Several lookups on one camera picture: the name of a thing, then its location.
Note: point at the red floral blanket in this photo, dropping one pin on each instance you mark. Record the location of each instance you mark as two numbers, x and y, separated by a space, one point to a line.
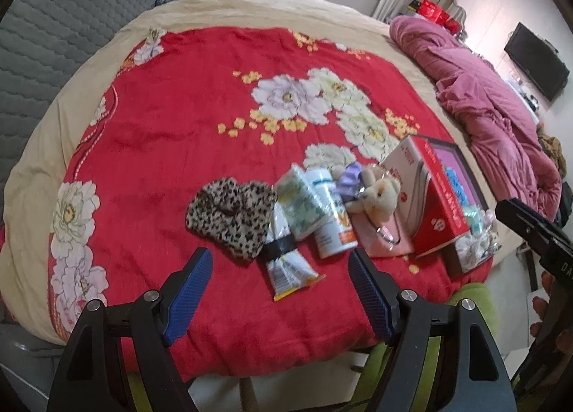
191 108

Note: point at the brown clothes pile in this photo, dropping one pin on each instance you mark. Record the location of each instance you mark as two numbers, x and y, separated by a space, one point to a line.
553 149

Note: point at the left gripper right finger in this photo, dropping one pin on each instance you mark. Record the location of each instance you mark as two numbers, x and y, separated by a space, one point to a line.
377 292

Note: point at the grey quilted headboard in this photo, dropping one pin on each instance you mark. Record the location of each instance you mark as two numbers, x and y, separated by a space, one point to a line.
43 43

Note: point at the plush bear purple bow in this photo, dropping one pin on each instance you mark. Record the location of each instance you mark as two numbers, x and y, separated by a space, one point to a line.
370 190

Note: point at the beige bed sheet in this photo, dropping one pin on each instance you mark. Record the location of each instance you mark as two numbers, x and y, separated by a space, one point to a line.
30 192

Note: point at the small tissue packet blue print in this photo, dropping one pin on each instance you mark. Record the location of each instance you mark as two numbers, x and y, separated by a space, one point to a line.
474 218

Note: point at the pink quilted duvet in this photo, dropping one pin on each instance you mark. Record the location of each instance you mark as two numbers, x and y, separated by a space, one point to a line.
500 132

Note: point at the white floral scrunchie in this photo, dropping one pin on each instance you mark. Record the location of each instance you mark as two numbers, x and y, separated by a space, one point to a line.
473 250

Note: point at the black wall television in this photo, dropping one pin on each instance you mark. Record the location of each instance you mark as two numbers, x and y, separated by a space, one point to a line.
538 61

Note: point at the pink pouch in plastic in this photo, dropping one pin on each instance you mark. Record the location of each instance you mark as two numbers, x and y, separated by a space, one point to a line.
383 241

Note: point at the red gift bags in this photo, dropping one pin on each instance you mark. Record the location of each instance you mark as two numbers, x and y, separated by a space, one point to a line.
445 13

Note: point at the plush bunny pink bow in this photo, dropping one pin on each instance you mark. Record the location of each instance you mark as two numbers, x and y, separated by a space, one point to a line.
489 240

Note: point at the leopard print scrunchie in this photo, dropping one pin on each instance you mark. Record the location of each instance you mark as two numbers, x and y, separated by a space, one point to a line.
235 215

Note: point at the yellow white snack pouch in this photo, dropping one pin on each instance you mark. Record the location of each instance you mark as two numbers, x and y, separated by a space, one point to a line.
287 269

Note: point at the white pill bottle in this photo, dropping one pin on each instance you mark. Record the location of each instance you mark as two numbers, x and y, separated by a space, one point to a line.
336 236

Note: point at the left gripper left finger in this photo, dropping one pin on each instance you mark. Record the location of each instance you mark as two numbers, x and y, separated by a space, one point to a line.
181 294

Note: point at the small tissue packet green print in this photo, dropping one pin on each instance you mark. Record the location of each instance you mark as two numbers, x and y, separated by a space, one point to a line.
304 210

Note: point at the person right hand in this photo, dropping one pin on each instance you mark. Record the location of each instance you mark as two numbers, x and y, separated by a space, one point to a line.
540 305

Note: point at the red tissue pack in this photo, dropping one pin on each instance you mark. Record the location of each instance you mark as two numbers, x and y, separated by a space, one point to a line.
427 205

